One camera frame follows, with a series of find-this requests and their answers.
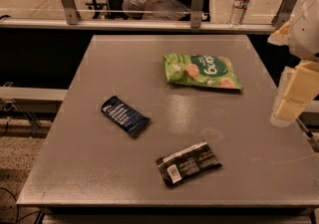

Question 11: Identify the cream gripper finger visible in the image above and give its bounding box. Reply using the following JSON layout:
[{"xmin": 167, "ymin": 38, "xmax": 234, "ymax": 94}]
[
  {"xmin": 270, "ymin": 60, "xmax": 319, "ymax": 127},
  {"xmin": 267, "ymin": 19, "xmax": 292, "ymax": 46}
]

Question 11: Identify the blue rxbar blueberry wrapper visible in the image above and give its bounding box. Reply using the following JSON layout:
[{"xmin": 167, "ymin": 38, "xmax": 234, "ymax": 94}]
[{"xmin": 101, "ymin": 96, "xmax": 151, "ymax": 137}]

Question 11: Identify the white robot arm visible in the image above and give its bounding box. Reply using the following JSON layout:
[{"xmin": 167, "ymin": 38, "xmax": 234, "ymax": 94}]
[{"xmin": 268, "ymin": 0, "xmax": 319, "ymax": 127}]

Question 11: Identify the green rice chip bag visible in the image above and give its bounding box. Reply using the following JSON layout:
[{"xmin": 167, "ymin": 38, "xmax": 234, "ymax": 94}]
[{"xmin": 162, "ymin": 54, "xmax": 242, "ymax": 91}]

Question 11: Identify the clear plastic water bottle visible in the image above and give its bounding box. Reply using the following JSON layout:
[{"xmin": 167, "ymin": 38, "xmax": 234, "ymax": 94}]
[{"xmin": 229, "ymin": 0, "xmax": 250, "ymax": 25}]

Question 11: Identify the black snack bar wrapper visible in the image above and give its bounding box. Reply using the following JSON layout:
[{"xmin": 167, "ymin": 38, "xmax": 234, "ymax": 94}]
[{"xmin": 157, "ymin": 141, "xmax": 222, "ymax": 187}]

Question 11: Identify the right metal fence bracket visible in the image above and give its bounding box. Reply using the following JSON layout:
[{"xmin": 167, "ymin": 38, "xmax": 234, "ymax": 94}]
[{"xmin": 271, "ymin": 0, "xmax": 298, "ymax": 30}]

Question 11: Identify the metal fence bracket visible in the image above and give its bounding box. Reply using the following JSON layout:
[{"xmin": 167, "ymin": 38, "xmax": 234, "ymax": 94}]
[
  {"xmin": 190, "ymin": 0, "xmax": 204, "ymax": 29},
  {"xmin": 61, "ymin": 0, "xmax": 81, "ymax": 25},
  {"xmin": 271, "ymin": 0, "xmax": 298, "ymax": 30}
]

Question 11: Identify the middle metal fence bracket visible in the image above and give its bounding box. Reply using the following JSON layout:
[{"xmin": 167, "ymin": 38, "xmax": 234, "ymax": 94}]
[{"xmin": 190, "ymin": 0, "xmax": 204, "ymax": 29}]

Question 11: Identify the left metal fence bracket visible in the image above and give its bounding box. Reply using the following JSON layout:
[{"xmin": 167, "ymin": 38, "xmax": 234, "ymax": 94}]
[{"xmin": 61, "ymin": 0, "xmax": 81, "ymax": 25}]

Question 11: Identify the horizontal metal rail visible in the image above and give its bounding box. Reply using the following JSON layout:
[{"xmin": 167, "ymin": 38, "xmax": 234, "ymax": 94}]
[{"xmin": 0, "ymin": 17, "xmax": 275, "ymax": 34}]

